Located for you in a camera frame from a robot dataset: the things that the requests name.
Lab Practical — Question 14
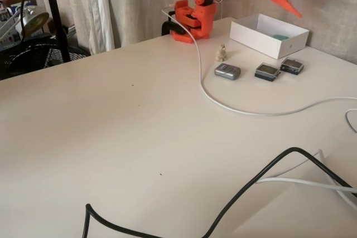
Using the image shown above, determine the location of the white cardboard bin box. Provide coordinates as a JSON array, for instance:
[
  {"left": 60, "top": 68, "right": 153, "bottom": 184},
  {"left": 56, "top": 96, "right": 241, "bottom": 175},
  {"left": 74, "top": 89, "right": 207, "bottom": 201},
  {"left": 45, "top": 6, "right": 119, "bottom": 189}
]
[{"left": 229, "top": 13, "right": 310, "bottom": 60}]

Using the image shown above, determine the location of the black box with clear lid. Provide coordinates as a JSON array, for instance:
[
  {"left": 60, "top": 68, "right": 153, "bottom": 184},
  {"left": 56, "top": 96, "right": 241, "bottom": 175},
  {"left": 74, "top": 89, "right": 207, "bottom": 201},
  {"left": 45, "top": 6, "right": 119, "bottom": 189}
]
[
  {"left": 279, "top": 56, "right": 305, "bottom": 76},
  {"left": 254, "top": 62, "right": 281, "bottom": 84}
]

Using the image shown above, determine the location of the small beige animal figurine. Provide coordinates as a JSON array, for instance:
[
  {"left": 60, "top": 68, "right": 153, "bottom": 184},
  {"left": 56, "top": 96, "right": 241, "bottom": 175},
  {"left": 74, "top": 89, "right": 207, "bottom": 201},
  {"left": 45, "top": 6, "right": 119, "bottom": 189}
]
[{"left": 216, "top": 43, "right": 229, "bottom": 62}]

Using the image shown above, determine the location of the silver metal tin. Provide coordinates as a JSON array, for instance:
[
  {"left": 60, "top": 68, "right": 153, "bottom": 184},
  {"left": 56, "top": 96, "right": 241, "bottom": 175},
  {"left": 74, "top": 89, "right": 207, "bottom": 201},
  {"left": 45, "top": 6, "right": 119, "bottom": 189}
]
[{"left": 214, "top": 62, "right": 242, "bottom": 82}]

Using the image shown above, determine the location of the white sheer curtain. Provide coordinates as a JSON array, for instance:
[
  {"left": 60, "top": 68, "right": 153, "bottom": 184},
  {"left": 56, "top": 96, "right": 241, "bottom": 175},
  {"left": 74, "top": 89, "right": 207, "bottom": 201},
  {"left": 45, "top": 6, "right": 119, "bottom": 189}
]
[{"left": 87, "top": 0, "right": 116, "bottom": 55}]

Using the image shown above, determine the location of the beige curtain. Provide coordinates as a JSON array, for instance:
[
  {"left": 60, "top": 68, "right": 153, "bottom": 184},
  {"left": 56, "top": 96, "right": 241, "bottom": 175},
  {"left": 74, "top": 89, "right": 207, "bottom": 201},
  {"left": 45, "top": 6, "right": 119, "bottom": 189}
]
[{"left": 13, "top": 0, "right": 123, "bottom": 56}]

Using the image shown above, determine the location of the black stand pole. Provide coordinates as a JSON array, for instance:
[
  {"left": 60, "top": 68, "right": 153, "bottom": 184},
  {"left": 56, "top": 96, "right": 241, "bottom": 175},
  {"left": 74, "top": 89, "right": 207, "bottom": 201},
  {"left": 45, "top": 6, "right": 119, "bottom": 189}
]
[{"left": 41, "top": 0, "right": 72, "bottom": 63}]

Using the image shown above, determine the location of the silver desk lamp head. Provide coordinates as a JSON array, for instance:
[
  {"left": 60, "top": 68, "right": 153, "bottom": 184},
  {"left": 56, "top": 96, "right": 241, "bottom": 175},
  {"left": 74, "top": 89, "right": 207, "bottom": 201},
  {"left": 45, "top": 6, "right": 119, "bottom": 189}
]
[{"left": 15, "top": 4, "right": 51, "bottom": 38}]

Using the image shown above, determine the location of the black floor fan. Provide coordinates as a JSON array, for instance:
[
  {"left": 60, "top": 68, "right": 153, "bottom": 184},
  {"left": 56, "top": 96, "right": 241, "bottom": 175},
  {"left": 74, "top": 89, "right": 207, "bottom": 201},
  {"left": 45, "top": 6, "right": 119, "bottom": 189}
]
[{"left": 0, "top": 38, "right": 91, "bottom": 81}]

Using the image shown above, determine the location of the blue white packaging box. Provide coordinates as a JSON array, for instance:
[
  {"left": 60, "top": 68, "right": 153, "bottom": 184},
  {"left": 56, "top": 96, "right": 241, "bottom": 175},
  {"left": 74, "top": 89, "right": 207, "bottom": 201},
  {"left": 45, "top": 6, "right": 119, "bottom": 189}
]
[{"left": 0, "top": 4, "right": 22, "bottom": 51}]

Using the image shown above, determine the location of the long white cable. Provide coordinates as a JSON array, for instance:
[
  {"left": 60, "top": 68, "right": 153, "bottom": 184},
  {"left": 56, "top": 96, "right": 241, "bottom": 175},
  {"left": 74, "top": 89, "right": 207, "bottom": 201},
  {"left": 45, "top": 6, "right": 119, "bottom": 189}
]
[{"left": 161, "top": 4, "right": 357, "bottom": 134}]

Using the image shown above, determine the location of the thick black cable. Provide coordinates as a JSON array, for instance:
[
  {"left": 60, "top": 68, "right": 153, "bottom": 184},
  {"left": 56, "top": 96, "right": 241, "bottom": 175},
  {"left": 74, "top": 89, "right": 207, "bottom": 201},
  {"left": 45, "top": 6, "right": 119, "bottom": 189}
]
[{"left": 83, "top": 147, "right": 357, "bottom": 238}]

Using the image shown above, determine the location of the white flat cable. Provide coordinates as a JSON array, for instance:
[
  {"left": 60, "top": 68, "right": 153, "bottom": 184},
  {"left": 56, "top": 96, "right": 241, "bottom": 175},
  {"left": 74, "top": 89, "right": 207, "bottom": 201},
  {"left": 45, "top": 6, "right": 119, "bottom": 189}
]
[{"left": 255, "top": 177, "right": 357, "bottom": 211}]

